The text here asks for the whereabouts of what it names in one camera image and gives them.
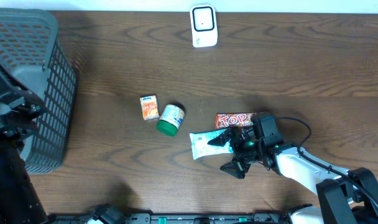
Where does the grey plastic mesh basket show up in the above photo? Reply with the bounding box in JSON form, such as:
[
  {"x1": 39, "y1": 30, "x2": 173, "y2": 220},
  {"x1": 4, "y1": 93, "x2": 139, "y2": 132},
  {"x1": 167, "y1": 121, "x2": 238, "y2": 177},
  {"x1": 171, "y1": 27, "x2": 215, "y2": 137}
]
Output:
[{"x1": 0, "y1": 8, "x2": 78, "y2": 174}]

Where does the orange chocolate bar wrapper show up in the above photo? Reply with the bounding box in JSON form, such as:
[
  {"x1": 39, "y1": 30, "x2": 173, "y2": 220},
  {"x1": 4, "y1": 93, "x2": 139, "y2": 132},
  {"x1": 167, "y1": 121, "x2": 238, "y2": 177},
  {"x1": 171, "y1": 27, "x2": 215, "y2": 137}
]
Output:
[{"x1": 214, "y1": 112, "x2": 261, "y2": 129}]

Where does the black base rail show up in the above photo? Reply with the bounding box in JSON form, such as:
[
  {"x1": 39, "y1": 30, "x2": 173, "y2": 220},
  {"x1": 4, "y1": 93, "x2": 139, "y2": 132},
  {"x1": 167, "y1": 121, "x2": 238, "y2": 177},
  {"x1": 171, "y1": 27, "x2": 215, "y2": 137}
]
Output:
[{"x1": 48, "y1": 204, "x2": 323, "y2": 224}]

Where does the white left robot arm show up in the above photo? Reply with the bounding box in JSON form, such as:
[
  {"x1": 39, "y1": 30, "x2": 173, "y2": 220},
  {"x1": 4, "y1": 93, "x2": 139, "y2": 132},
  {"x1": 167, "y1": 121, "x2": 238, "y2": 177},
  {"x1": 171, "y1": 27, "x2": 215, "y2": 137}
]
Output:
[{"x1": 0, "y1": 65, "x2": 48, "y2": 224}]

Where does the orange Kleenex tissue pack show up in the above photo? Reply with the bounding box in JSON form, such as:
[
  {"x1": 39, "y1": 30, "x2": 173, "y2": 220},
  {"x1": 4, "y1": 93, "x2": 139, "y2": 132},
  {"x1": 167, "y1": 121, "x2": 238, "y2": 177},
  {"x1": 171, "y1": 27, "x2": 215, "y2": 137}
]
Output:
[{"x1": 140, "y1": 95, "x2": 160, "y2": 120}]

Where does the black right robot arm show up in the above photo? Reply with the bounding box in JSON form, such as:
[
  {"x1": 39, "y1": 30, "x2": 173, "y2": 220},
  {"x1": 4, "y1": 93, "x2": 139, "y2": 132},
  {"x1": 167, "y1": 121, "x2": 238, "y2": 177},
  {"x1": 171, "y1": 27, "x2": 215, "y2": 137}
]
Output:
[{"x1": 208, "y1": 124, "x2": 378, "y2": 223}]

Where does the green cap bottle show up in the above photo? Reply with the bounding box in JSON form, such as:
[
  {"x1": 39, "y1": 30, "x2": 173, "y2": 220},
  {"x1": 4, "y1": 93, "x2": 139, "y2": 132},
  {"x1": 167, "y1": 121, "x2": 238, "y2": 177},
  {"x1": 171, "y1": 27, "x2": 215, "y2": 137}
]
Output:
[{"x1": 156, "y1": 105, "x2": 185, "y2": 136}]

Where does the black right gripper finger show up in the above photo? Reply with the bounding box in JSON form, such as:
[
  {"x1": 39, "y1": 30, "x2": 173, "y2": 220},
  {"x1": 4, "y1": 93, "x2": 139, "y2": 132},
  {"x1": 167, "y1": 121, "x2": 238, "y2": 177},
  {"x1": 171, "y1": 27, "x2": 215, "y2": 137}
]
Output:
[
  {"x1": 208, "y1": 128, "x2": 235, "y2": 147},
  {"x1": 219, "y1": 157, "x2": 251, "y2": 179}
]

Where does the black right camera cable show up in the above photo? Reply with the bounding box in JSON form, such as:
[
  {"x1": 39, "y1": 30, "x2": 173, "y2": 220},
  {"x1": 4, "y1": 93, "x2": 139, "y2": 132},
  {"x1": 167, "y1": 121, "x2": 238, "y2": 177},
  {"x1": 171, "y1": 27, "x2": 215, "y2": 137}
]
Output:
[{"x1": 271, "y1": 116, "x2": 378, "y2": 224}]

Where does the white barcode scanner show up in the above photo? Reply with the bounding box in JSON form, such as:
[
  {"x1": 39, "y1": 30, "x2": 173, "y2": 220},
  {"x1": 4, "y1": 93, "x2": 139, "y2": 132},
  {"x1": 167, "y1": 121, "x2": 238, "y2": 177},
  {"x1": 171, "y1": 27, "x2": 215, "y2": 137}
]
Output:
[{"x1": 190, "y1": 4, "x2": 218, "y2": 48}]

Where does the green tissue pack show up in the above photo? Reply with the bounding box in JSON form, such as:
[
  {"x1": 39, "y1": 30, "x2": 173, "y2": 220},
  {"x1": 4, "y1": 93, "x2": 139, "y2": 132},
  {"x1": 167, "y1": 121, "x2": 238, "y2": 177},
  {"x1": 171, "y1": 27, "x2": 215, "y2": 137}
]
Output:
[{"x1": 190, "y1": 129, "x2": 233, "y2": 160}]

